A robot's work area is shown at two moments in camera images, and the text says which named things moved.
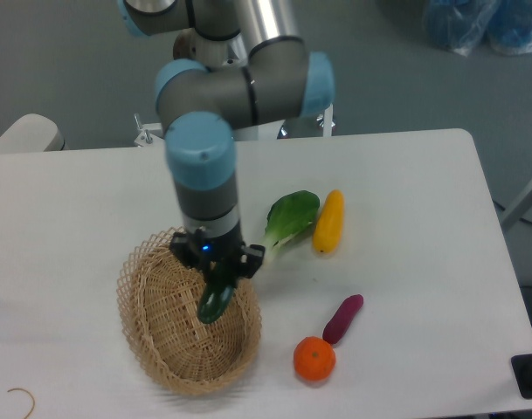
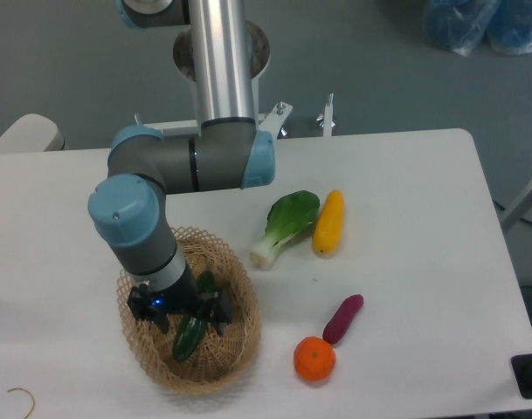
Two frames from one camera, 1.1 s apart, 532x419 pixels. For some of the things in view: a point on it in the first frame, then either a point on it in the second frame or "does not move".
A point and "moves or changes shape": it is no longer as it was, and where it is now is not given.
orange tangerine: [314, 358] does not move
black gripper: [220, 258] to [179, 298]
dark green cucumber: [216, 297] moves or changes shape
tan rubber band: [33, 401] does not move
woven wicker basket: [156, 300] does not move
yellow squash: [328, 230] does not move
